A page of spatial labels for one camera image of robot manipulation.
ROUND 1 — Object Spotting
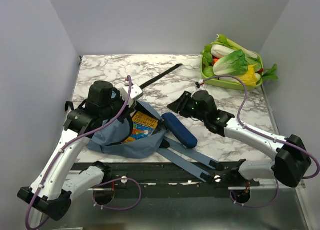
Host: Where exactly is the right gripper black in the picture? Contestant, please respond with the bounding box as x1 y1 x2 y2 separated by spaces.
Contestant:
167 90 208 123

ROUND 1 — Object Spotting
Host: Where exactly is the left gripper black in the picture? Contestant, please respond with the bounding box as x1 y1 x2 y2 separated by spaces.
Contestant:
100 90 136 124

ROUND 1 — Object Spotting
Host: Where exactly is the blue pencil case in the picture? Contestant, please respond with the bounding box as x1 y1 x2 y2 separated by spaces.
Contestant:
161 112 198 149

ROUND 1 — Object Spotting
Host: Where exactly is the orange comic book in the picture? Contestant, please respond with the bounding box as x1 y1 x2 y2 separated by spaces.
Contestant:
123 111 159 144

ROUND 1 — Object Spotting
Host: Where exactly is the blue student backpack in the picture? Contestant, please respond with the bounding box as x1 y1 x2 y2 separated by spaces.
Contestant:
64 63 225 183

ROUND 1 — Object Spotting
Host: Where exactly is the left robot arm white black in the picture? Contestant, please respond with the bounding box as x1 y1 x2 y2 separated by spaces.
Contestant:
17 79 143 221

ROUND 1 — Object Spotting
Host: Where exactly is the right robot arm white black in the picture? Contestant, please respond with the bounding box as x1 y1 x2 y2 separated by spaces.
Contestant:
167 90 312 188

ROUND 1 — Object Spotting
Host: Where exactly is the green vegetable tray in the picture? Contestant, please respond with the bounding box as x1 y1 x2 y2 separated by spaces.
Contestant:
200 56 263 91

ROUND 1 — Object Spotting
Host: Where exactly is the white napa cabbage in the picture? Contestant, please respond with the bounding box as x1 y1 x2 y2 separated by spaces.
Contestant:
211 44 235 59

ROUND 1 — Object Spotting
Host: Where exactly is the green leafy lettuce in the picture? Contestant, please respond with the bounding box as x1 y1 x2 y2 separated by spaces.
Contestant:
213 50 262 76

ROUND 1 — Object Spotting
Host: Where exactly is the yellow leafy vegetable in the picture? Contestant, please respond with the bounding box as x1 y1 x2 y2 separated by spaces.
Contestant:
236 63 262 87

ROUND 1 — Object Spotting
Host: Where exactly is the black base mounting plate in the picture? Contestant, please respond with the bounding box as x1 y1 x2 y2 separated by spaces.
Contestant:
85 162 273 202

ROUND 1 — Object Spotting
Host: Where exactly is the bok choy stalk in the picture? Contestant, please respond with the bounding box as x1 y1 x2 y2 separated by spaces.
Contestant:
211 34 258 59

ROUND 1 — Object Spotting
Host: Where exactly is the dark green spinach leaf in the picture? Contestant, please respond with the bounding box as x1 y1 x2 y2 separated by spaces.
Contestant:
261 64 279 82

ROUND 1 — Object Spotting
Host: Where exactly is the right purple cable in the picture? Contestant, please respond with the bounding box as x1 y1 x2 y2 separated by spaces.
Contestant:
194 75 320 208

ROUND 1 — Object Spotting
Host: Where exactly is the aluminium rail frame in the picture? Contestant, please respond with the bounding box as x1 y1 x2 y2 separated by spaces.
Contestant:
28 178 311 230

